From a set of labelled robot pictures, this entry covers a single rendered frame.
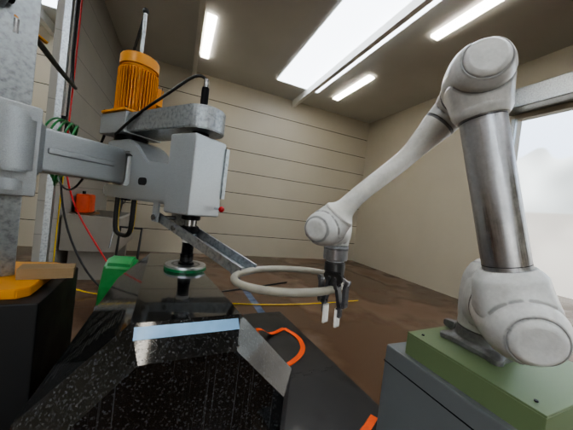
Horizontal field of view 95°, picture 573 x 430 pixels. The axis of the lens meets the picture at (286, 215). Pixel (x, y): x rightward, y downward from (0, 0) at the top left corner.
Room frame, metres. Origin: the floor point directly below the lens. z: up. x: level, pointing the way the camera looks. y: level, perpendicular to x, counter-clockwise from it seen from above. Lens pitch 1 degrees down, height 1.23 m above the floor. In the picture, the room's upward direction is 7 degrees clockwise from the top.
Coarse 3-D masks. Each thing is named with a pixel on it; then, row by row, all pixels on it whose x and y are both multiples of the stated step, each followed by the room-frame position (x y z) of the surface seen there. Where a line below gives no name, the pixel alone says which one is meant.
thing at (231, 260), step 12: (168, 216) 1.55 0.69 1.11; (180, 216) 1.58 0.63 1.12; (168, 228) 1.45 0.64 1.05; (180, 228) 1.40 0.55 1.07; (192, 240) 1.35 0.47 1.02; (204, 240) 1.46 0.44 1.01; (216, 240) 1.41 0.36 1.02; (204, 252) 1.30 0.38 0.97; (216, 252) 1.26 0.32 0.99; (228, 252) 1.37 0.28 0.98; (228, 264) 1.22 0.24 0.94; (240, 264) 1.32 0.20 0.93; (252, 264) 1.28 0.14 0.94
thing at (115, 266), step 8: (112, 256) 2.54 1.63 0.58; (120, 256) 2.59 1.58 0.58; (128, 256) 2.61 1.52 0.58; (136, 256) 2.66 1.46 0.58; (112, 264) 2.47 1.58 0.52; (120, 264) 2.49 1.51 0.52; (128, 264) 2.50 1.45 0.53; (104, 272) 2.45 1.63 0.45; (112, 272) 2.44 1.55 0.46; (120, 272) 2.45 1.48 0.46; (104, 280) 2.41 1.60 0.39; (112, 280) 2.42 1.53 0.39; (104, 288) 2.39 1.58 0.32; (96, 304) 2.39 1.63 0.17
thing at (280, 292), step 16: (240, 272) 1.17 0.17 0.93; (256, 272) 1.28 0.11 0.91; (304, 272) 1.33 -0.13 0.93; (320, 272) 1.28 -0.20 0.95; (240, 288) 0.96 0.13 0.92; (256, 288) 0.91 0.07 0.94; (272, 288) 0.90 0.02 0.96; (288, 288) 0.89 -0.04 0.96; (304, 288) 0.90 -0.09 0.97; (320, 288) 0.92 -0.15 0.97
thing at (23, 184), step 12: (0, 96) 1.10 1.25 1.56; (12, 108) 1.12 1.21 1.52; (24, 108) 1.16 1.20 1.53; (36, 108) 1.19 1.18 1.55; (36, 120) 1.20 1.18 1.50; (36, 132) 1.20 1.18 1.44; (36, 144) 1.20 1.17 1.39; (36, 156) 1.21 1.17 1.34; (36, 168) 1.21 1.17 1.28; (0, 180) 1.10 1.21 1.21; (12, 180) 1.14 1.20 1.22; (24, 180) 1.18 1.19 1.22; (0, 192) 1.12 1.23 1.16; (12, 192) 1.15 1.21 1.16; (24, 192) 1.18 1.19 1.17
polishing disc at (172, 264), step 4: (172, 260) 1.48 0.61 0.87; (176, 260) 1.49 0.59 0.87; (196, 260) 1.55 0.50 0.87; (168, 264) 1.38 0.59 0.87; (172, 264) 1.39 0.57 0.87; (176, 264) 1.40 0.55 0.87; (180, 264) 1.41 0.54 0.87; (196, 264) 1.45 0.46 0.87; (200, 264) 1.46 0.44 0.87; (204, 264) 1.47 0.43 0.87; (172, 268) 1.35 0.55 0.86; (176, 268) 1.34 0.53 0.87; (180, 268) 1.34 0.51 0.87; (184, 268) 1.35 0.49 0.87; (188, 268) 1.36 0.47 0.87; (192, 268) 1.37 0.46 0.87; (196, 268) 1.38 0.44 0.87; (200, 268) 1.41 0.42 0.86; (204, 268) 1.44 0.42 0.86
